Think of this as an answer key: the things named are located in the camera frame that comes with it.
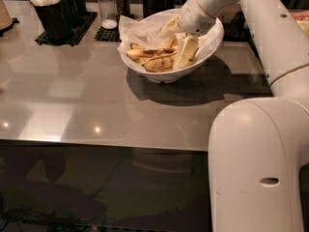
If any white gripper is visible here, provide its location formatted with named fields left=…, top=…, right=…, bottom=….
left=160, top=0, right=216, bottom=70

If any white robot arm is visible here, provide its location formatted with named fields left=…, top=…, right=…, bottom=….
left=179, top=0, right=309, bottom=232

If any upright yellow banana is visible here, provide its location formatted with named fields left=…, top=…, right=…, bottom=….
left=163, top=35, right=177, bottom=48

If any white ceramic bowl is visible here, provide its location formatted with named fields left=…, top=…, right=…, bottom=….
left=120, top=7, right=225, bottom=84

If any bottom yellow banana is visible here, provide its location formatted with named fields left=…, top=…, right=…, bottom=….
left=151, top=67, right=173, bottom=73

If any spotted banana left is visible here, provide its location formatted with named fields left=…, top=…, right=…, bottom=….
left=126, top=43, right=176, bottom=62

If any white paper liner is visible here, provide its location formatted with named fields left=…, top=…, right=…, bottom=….
left=118, top=9, right=224, bottom=75

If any pepper shaker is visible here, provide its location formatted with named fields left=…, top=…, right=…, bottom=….
left=112, top=0, right=132, bottom=18

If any black rubber mat small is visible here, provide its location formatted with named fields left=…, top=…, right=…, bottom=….
left=95, top=14, right=124, bottom=42

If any salt shaker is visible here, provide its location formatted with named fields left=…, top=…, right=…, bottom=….
left=98, top=0, right=118, bottom=30

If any black rubber mat left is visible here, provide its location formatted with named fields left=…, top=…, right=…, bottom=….
left=34, top=11, right=98, bottom=47

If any black cup rear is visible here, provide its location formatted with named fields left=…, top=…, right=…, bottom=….
left=42, top=0, right=88, bottom=26

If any black condiment rack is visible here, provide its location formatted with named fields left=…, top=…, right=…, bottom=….
left=291, top=10, right=309, bottom=37

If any black cup with white cutlery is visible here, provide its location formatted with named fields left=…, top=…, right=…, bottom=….
left=29, top=0, right=70, bottom=42

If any stack of paper cups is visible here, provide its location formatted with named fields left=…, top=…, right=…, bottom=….
left=0, top=0, right=13, bottom=30

